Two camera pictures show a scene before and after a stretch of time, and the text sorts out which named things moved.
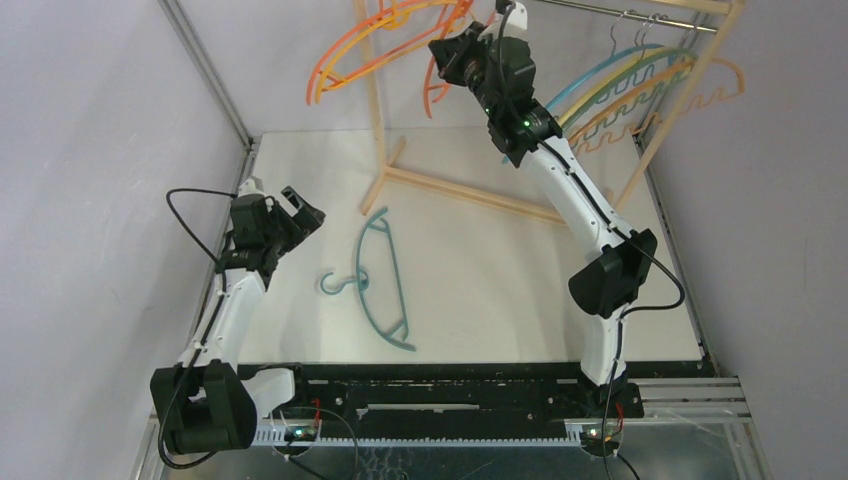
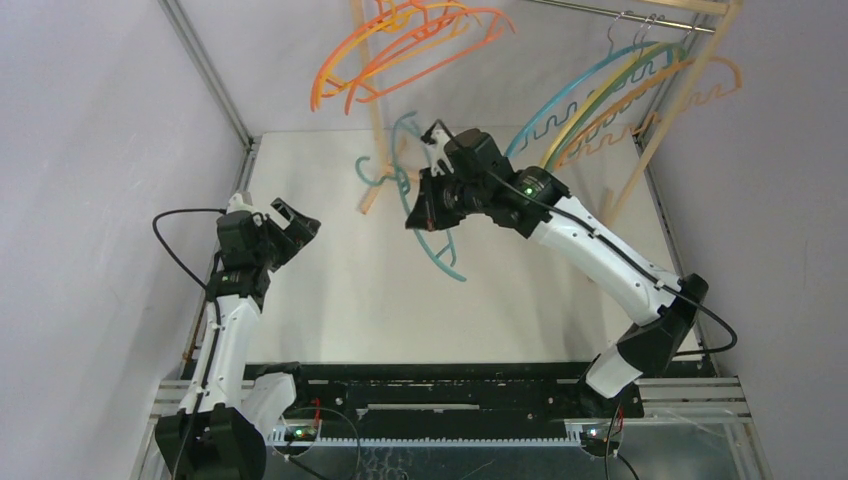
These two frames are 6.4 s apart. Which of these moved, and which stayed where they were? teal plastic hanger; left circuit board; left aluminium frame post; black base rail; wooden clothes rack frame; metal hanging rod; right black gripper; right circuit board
Moved: teal plastic hanger; right black gripper
Stayed: black base rail; left circuit board; right circuit board; metal hanging rod; left aluminium frame post; wooden clothes rack frame
